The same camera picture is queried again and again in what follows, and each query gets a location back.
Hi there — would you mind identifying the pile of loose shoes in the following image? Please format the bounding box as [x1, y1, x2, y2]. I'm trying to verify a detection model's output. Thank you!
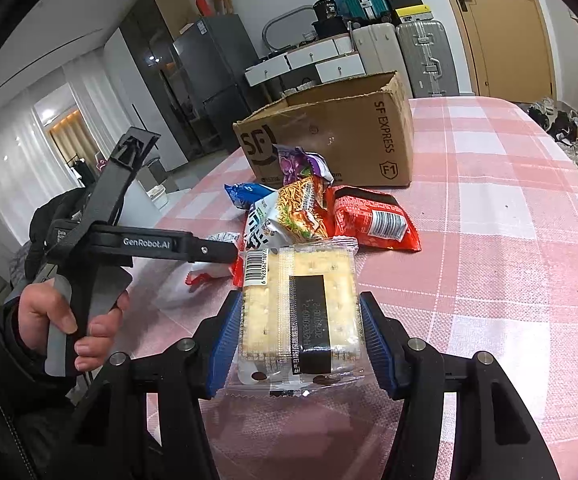
[526, 97, 578, 192]

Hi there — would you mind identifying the pink checkered tablecloth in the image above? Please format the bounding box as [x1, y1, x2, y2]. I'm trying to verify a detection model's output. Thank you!
[142, 95, 578, 480]

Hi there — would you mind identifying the dark glass cabinet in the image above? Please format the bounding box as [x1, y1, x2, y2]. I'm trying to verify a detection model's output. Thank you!
[119, 0, 205, 171]

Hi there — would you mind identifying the arched metal frame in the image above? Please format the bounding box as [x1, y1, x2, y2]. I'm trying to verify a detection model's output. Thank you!
[261, 5, 321, 54]

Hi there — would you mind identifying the white sheer curtain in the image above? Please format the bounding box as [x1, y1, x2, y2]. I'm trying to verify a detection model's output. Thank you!
[0, 75, 120, 271]

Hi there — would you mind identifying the beige suitcase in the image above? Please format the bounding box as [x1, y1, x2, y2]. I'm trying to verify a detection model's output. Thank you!
[351, 22, 413, 101]

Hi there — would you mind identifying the yellow black shoe box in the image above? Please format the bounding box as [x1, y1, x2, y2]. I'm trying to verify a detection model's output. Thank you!
[394, 4, 433, 24]

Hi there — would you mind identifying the person's left hand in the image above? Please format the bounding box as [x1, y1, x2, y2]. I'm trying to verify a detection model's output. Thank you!
[13, 280, 130, 371]

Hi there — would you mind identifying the orange noodle packet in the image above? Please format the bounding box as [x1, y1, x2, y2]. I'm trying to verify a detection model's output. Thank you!
[275, 176, 338, 242]

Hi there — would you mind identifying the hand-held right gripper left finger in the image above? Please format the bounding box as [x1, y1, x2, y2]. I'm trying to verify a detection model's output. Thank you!
[63, 291, 245, 480]

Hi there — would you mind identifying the purple snack packet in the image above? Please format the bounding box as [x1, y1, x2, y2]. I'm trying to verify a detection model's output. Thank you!
[274, 144, 335, 187]

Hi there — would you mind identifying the black flat case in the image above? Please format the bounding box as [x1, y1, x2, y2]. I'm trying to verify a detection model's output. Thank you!
[311, 19, 351, 39]

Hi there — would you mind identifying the clear cracker packet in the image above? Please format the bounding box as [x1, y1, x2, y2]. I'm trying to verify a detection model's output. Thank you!
[226, 240, 370, 399]

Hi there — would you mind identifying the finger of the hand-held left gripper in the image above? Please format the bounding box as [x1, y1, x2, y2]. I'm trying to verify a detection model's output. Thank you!
[191, 232, 240, 265]
[86, 127, 162, 223]

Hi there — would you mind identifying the white red snack packet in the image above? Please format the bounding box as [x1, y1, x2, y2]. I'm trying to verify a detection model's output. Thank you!
[184, 230, 243, 287]

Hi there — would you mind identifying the beige curtain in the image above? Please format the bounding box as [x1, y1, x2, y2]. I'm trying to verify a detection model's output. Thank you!
[49, 110, 101, 172]

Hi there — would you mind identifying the wooden door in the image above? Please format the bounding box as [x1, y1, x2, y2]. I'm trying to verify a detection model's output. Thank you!
[431, 0, 556, 106]

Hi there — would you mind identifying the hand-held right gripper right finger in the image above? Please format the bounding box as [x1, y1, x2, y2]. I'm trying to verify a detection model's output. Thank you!
[359, 291, 560, 480]

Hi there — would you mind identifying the flat cardboard sheet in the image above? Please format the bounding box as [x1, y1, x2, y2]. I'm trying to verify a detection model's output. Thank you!
[149, 0, 195, 41]

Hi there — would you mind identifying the blue cookie packet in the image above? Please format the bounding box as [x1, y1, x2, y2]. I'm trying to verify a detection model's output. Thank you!
[224, 182, 276, 211]

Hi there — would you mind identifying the white wardrobe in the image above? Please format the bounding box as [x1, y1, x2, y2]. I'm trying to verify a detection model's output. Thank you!
[102, 27, 190, 173]

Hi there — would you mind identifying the white drawer desk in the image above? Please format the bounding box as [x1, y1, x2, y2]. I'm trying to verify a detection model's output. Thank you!
[244, 37, 368, 106]

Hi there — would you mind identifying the grey refrigerator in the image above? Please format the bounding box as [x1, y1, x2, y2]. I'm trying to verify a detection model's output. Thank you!
[171, 14, 261, 161]

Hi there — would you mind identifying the silver suitcase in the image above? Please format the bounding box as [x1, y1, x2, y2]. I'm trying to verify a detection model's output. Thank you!
[395, 19, 460, 100]

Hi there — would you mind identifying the black printed box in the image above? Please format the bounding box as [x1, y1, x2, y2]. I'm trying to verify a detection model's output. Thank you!
[313, 0, 342, 22]

